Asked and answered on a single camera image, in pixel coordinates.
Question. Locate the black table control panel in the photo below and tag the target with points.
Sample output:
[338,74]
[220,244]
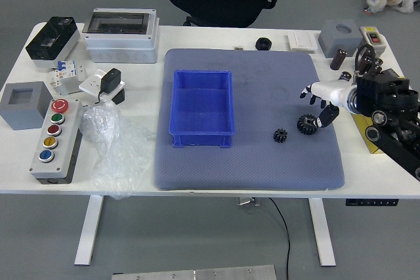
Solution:
[372,202]

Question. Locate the metal base plate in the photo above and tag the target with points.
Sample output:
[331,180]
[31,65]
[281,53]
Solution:
[193,274]

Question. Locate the black power adapter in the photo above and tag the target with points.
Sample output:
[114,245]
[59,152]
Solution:
[110,80]

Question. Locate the grey distribution box clear lid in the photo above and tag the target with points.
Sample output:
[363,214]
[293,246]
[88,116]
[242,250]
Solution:
[121,44]

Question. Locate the small black gear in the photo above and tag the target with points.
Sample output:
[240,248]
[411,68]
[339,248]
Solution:
[280,135]

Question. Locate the black round nut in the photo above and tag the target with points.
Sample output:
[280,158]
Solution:
[263,43]

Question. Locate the small black capacitor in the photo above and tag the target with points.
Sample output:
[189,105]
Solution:
[344,76]

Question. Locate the yellow white booklet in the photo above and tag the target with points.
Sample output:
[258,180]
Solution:
[370,142]

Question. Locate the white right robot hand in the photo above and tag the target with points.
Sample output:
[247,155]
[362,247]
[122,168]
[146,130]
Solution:
[331,93]

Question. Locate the small metal hinge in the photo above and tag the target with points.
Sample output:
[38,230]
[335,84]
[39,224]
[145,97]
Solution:
[239,48]

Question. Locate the grey-blue foam mat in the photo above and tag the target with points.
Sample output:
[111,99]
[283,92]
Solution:
[262,168]

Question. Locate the blue plastic box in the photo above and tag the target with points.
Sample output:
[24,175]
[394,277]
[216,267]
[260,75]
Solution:
[201,109]

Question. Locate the metal bracket under table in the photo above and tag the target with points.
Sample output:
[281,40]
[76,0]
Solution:
[247,201]

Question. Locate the clear plastic bag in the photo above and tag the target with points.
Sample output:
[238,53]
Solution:
[115,149]

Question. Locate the grey cube round hole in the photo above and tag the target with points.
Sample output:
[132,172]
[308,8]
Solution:
[338,39]

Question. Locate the black and white enclosure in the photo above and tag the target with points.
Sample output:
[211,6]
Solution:
[52,40]

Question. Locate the grey push button station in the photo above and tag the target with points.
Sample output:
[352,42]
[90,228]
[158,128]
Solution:
[54,142]

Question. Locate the grey switch box red button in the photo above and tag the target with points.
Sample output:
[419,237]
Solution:
[374,39]

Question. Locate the white wall switch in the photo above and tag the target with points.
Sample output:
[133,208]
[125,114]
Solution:
[303,40]

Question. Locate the grey cube square hole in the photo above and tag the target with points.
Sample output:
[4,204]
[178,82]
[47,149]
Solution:
[23,109]

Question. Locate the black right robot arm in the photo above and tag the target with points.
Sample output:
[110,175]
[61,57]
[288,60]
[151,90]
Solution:
[387,96]

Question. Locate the black plug block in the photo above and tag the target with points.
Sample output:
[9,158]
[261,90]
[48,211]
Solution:
[118,97]

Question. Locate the blue white circuit breaker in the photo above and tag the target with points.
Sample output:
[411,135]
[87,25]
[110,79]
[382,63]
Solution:
[67,67]

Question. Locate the big black gear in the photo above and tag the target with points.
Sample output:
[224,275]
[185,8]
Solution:
[304,124]

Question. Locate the white table leg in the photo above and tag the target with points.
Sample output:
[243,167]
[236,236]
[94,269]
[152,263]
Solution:
[88,231]
[323,234]

